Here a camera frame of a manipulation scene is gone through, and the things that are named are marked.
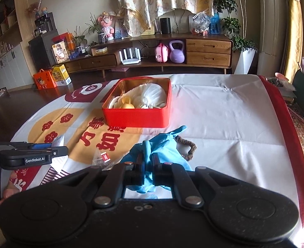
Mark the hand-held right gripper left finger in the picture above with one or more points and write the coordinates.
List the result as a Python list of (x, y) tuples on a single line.
[(135, 175)]

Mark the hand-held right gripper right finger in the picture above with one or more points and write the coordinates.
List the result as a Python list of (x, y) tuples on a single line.
[(158, 175)]

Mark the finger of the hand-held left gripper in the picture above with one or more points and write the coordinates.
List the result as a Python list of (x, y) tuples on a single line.
[(42, 146), (58, 156)]

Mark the blue glove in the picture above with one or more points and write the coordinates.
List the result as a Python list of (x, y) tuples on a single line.
[(162, 144)]

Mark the clear packet red label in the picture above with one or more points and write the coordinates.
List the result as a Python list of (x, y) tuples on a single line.
[(102, 159)]

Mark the brown scrunchie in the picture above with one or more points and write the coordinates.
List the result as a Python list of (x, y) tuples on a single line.
[(192, 147)]

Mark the red tin box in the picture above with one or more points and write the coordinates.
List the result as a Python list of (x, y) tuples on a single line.
[(136, 118)]

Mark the white lace cloth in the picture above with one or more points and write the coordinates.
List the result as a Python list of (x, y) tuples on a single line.
[(117, 99)]

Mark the white plastic bag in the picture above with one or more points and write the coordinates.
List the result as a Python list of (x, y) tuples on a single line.
[(152, 94)]

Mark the red gift bag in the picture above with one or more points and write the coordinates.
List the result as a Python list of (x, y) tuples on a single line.
[(44, 80)]

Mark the yellow milk carton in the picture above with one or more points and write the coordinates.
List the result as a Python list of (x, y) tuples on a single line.
[(61, 75)]

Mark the black small fridge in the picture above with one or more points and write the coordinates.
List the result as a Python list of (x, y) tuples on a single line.
[(42, 51)]

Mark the yellow printed carton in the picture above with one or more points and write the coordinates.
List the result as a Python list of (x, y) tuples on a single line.
[(60, 53)]

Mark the blue toy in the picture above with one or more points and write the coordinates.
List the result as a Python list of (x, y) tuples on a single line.
[(74, 55)]

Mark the pink flat box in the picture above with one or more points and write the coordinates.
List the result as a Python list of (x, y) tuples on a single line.
[(120, 69)]

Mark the small white cup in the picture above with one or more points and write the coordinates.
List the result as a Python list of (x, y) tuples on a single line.
[(87, 49)]

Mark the orange gift box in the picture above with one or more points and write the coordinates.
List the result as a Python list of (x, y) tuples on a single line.
[(67, 40)]

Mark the beige flat box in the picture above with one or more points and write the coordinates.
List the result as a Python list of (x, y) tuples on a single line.
[(99, 51)]

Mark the thin leafy potted plant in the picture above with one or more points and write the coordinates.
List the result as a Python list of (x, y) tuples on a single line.
[(78, 40)]

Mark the white router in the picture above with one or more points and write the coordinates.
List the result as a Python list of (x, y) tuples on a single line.
[(130, 60)]

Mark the small dark teapot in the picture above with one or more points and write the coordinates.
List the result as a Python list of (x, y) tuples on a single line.
[(93, 43)]

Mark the pink toy case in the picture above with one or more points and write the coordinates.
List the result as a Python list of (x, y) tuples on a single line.
[(162, 54)]

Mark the purple kettlebell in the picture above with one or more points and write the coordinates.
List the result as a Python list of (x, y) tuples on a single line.
[(177, 54)]

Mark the black coffee machine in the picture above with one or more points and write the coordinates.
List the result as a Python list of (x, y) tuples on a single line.
[(45, 23)]

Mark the plant in patterned pot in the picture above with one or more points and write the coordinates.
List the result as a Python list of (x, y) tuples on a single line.
[(101, 38)]

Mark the wooden television cabinet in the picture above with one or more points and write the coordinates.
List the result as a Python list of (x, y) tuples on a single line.
[(208, 54)]

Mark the pink plush doll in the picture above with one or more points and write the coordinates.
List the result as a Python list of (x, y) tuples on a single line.
[(106, 27)]

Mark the small doll figure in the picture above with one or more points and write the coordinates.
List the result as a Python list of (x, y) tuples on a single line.
[(44, 10)]

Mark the pink dried flowers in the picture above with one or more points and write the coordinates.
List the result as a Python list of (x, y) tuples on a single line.
[(34, 7)]

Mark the blue picture card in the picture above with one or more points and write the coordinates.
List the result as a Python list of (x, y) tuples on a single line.
[(120, 28)]

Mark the potted tree white planter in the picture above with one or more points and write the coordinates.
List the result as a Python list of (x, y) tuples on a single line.
[(247, 62)]

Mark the black speaker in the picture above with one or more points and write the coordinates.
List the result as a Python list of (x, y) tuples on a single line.
[(165, 25)]

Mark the clear bag of small things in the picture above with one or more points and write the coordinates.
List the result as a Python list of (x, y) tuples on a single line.
[(199, 23)]

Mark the pink dish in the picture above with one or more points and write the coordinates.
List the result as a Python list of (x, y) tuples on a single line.
[(281, 76)]

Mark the blue toy stool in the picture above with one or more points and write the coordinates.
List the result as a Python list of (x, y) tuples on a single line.
[(215, 25)]

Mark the floral cloth cover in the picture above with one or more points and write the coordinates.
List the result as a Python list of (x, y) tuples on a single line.
[(167, 0)]

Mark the covered standing air conditioner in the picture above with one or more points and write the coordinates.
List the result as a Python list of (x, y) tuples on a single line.
[(271, 31)]

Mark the yellow curtain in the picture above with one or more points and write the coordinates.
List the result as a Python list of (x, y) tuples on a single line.
[(293, 31)]

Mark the wooden wall shelf cabinet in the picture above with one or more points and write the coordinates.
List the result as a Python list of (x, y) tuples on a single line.
[(20, 18)]

